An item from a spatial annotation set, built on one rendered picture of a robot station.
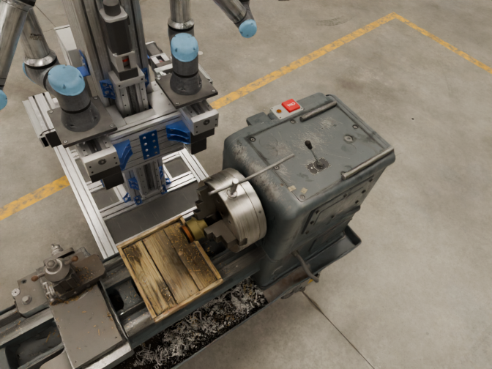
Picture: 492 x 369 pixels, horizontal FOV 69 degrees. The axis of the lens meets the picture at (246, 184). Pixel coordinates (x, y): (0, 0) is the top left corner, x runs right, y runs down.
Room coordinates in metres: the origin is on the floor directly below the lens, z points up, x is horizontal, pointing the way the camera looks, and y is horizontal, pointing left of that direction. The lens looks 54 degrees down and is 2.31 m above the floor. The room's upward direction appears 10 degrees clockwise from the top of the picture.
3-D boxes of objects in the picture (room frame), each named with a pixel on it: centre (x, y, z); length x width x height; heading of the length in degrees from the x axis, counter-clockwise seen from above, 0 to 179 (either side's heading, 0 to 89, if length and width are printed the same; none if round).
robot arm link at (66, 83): (1.02, 0.74, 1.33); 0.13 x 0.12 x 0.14; 62
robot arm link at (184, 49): (1.34, 0.36, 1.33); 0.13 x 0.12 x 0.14; 20
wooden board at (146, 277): (0.55, 0.26, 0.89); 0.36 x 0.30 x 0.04; 42
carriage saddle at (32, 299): (0.29, 0.55, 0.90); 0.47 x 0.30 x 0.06; 42
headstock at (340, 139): (1.02, -0.24, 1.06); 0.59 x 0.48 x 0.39; 132
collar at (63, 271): (0.38, 0.57, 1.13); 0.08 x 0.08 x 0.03
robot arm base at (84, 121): (1.01, 0.73, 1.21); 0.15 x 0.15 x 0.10
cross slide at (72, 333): (0.33, 0.53, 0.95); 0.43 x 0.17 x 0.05; 42
